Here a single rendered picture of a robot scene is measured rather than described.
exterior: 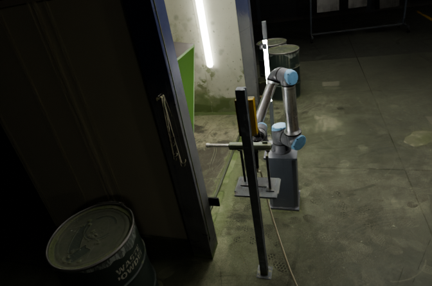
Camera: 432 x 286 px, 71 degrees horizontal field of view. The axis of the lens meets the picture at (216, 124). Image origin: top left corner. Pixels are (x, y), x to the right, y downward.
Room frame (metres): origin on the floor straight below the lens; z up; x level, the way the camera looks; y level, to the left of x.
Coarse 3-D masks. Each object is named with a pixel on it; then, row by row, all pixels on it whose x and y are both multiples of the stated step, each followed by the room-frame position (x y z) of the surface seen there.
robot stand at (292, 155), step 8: (272, 144) 2.59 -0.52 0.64; (272, 152) 2.44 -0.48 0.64; (296, 152) 2.37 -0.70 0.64; (272, 160) 2.36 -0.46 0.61; (280, 160) 2.34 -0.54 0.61; (288, 160) 2.31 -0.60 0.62; (296, 160) 2.28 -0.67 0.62; (272, 168) 2.37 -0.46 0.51; (280, 168) 2.34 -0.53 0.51; (288, 168) 2.31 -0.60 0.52; (296, 168) 2.38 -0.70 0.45; (272, 176) 2.37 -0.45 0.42; (280, 176) 2.34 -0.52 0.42; (288, 176) 2.32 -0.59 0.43; (296, 176) 2.33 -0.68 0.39; (280, 184) 2.34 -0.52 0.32; (288, 184) 2.32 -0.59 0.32; (296, 184) 2.32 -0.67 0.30; (280, 192) 2.34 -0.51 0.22; (288, 192) 2.32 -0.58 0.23; (296, 192) 2.32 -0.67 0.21; (272, 200) 2.38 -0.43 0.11; (280, 200) 2.35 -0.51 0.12; (288, 200) 2.32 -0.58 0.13; (296, 200) 2.32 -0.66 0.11; (272, 208) 2.37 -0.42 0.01; (280, 208) 2.34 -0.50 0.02; (288, 208) 2.31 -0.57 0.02; (296, 208) 2.30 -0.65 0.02
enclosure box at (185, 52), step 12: (180, 48) 3.02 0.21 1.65; (192, 48) 3.21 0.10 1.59; (180, 60) 3.26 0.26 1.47; (192, 60) 3.22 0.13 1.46; (180, 72) 3.27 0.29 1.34; (192, 72) 3.23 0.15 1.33; (192, 84) 3.23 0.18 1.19; (192, 96) 3.24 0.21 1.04; (192, 108) 3.25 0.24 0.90; (192, 120) 3.26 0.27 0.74
